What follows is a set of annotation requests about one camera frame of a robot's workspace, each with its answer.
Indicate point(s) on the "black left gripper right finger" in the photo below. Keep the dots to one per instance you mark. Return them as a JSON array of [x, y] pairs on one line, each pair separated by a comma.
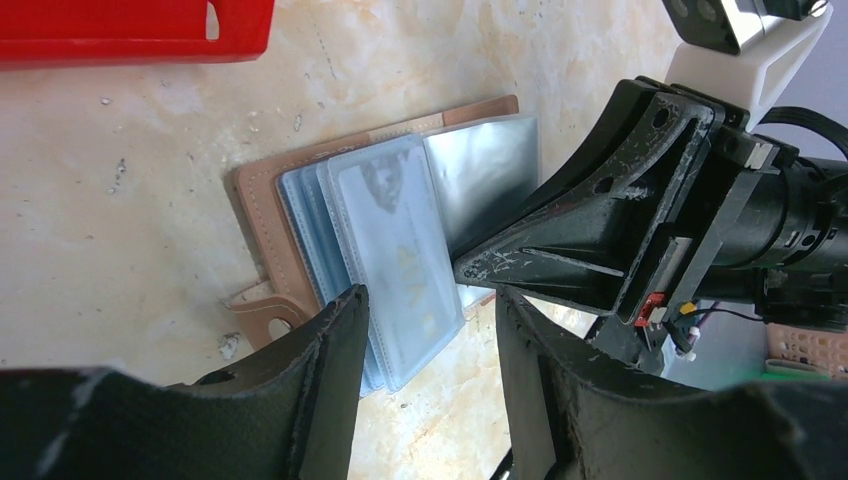
[[574, 412]]

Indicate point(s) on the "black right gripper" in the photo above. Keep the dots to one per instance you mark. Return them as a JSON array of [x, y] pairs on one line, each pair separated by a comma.
[[583, 238]]

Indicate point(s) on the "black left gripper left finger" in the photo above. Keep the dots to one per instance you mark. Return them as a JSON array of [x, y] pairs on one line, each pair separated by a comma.
[[287, 411]]

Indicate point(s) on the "white VIP card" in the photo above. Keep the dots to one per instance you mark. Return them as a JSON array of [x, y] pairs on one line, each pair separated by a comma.
[[382, 203]]

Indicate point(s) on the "brown leather card holder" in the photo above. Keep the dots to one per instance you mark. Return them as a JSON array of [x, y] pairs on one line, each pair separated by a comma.
[[482, 158]]

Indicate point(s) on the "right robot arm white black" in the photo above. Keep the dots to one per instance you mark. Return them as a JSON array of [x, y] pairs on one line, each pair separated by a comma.
[[808, 289]]

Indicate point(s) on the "pink perforated basket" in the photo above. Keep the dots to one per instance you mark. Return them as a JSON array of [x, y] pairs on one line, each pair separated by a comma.
[[825, 351]]

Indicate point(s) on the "red plastic bin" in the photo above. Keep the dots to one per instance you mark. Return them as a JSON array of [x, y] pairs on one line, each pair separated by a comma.
[[49, 34]]

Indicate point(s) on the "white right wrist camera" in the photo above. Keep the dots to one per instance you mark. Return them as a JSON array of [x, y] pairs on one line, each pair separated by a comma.
[[744, 52]]

